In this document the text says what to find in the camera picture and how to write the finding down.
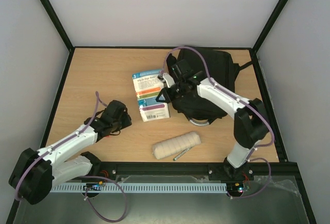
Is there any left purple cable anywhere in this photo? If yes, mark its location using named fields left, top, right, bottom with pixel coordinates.
left=14, top=91, right=128, bottom=221

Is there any silver green marker pen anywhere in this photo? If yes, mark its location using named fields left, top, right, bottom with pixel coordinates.
left=173, top=148, right=191, bottom=161

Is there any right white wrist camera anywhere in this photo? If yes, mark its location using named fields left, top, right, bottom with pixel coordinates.
left=158, top=71, right=175, bottom=88

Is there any purple cable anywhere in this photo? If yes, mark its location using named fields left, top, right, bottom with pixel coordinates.
left=157, top=46, right=275, bottom=200
left=14, top=91, right=128, bottom=221

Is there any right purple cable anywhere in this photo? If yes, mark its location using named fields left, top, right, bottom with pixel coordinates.
left=157, top=46, right=275, bottom=200

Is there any black student backpack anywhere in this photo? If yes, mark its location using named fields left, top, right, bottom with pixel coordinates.
left=162, top=46, right=252, bottom=126

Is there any beige rolled pencil case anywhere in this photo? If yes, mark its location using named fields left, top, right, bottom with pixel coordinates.
left=152, top=131, right=202, bottom=159

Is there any colourful paperback book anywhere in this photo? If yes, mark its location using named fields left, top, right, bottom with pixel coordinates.
left=132, top=69, right=170, bottom=122

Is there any black enclosure frame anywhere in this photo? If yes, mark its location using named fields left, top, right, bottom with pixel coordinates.
left=5, top=0, right=317, bottom=224

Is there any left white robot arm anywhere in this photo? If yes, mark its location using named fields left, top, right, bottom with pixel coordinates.
left=9, top=100, right=132, bottom=205

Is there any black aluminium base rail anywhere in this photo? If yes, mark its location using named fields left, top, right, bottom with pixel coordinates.
left=25, top=161, right=300, bottom=181

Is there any light blue slotted cable duct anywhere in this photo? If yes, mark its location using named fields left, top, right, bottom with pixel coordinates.
left=51, top=182, right=227, bottom=194

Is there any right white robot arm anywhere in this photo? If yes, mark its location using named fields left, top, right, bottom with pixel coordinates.
left=158, top=61, right=274, bottom=179

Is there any grey notebook with black logo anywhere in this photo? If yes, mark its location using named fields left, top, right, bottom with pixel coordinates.
left=189, top=118, right=210, bottom=126

